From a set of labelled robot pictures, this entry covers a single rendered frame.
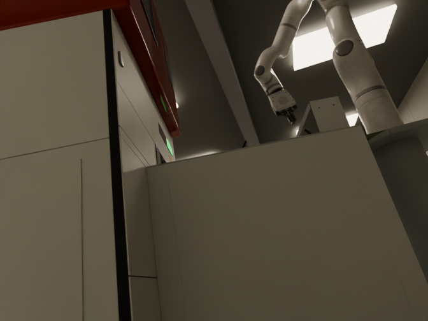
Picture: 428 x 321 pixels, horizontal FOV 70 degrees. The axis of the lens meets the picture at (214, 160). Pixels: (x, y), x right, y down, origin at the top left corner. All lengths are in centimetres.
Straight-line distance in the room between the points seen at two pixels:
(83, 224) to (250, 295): 41
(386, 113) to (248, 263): 73
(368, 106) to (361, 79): 11
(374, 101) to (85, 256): 103
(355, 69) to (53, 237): 111
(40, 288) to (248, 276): 44
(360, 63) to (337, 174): 54
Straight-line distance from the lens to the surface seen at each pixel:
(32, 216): 74
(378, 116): 121
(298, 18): 165
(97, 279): 65
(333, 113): 103
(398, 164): 114
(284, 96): 149
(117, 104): 76
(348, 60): 129
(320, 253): 82
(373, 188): 90
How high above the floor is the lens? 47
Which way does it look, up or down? 23 degrees up
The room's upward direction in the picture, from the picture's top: 11 degrees counter-clockwise
